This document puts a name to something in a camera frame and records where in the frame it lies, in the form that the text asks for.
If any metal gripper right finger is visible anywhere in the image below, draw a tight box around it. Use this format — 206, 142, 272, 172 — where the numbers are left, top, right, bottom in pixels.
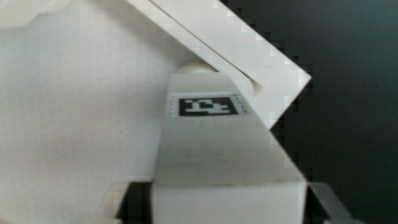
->
304, 182, 366, 224

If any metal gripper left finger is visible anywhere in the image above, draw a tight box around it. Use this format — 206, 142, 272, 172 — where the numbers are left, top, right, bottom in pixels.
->
94, 182, 153, 224

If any white desk top tray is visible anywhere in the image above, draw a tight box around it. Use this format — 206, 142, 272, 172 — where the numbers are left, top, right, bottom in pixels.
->
0, 0, 265, 224

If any white front fence bar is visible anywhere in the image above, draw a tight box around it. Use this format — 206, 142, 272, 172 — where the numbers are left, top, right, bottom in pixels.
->
151, 0, 311, 127

